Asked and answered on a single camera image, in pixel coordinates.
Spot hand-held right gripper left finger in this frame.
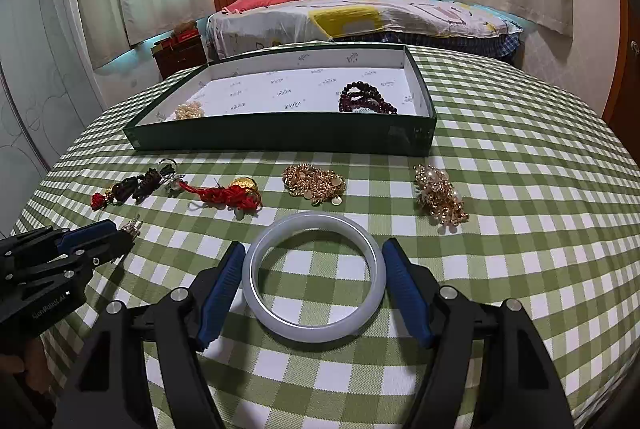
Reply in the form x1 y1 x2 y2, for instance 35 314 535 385
52 241 247 429

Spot dark red bead bracelet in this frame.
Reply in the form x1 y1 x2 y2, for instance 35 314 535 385
337 80 398 116

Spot dark wooden nightstand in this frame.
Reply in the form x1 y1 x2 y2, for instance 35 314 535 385
151 40 208 80

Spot printed bedsheet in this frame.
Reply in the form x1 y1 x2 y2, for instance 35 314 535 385
206 0 523 60

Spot gold pearl brooch cluster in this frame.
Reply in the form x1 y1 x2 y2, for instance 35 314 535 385
414 164 470 225

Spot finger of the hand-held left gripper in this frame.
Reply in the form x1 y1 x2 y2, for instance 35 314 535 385
10 233 140 291
0 219 119 261

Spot silver brooch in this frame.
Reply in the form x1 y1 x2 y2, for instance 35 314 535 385
120 216 143 240

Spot person's left hand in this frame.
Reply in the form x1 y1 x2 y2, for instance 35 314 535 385
0 336 46 390

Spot brown wooden door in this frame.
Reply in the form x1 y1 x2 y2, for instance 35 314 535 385
602 0 640 144

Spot dark pendant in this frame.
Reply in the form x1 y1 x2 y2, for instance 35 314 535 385
111 171 163 206

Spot green checked tablecloth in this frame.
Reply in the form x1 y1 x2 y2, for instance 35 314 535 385
12 41 640 429

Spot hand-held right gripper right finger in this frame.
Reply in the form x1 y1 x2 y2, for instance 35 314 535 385
381 237 576 429

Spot blue plaid bed sheet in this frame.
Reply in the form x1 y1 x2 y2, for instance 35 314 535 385
330 26 523 64

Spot red boxes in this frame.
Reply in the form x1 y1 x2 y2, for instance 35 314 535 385
170 21 201 47

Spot white jade bangle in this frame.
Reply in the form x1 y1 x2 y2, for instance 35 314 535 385
241 211 387 344

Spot silver keyring flower charm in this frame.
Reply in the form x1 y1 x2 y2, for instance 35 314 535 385
157 159 183 194

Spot pearl and gold bead cluster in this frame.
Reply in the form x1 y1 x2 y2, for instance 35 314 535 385
174 100 206 120

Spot green jewelry box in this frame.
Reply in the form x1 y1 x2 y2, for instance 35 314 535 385
122 43 438 157

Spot gold coin chain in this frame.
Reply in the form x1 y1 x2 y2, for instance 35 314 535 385
281 164 347 207

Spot red knot gold ingot charm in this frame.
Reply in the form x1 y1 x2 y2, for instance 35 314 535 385
187 176 263 213

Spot frosted glass wardrobe door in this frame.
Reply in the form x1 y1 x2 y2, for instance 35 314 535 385
0 0 108 190

